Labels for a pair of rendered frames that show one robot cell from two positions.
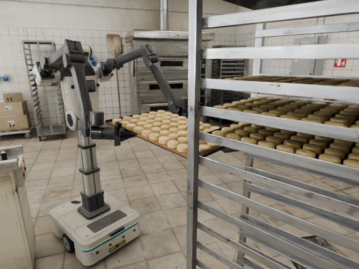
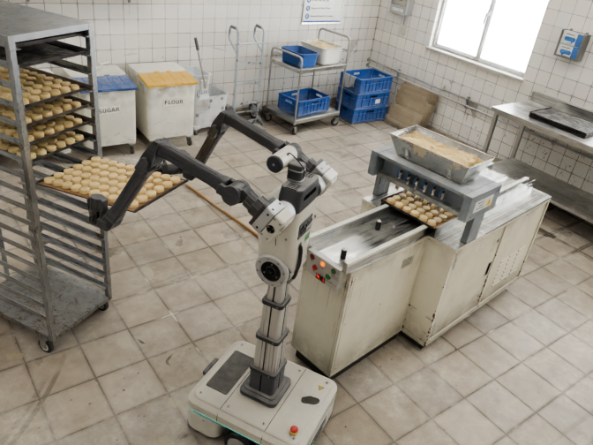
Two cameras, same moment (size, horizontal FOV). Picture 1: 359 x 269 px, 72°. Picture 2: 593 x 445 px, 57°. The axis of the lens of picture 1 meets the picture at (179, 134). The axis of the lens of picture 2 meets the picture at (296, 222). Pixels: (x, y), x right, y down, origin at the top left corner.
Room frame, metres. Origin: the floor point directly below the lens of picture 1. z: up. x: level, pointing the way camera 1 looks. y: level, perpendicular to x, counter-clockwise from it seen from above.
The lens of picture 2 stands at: (3.71, 0.07, 2.43)
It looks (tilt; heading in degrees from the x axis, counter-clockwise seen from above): 30 degrees down; 160
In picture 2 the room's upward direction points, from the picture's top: 8 degrees clockwise
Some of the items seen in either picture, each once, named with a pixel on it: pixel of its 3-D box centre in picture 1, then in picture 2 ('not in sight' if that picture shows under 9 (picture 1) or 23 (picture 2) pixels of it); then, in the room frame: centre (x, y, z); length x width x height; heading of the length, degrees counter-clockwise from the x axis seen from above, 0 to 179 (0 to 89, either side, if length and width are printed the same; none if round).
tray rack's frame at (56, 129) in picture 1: (47, 90); not in sight; (4.83, 2.56, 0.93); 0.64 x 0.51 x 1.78; 22
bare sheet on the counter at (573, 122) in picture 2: not in sight; (568, 119); (-0.33, 4.24, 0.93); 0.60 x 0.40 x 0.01; 20
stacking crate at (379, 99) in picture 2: not in sight; (363, 95); (-2.83, 3.22, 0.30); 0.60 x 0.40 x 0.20; 109
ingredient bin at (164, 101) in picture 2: not in sight; (162, 105); (-2.07, 0.52, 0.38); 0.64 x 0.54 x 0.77; 17
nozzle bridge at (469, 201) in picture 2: not in sight; (428, 191); (1.15, 1.86, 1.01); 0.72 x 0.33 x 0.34; 26
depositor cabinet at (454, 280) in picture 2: not in sight; (446, 248); (0.94, 2.28, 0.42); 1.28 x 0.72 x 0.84; 116
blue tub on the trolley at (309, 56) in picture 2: not in sight; (299, 56); (-2.47, 2.13, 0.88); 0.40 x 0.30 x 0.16; 23
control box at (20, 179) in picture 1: (20, 169); (324, 269); (1.54, 1.08, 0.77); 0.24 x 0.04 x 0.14; 26
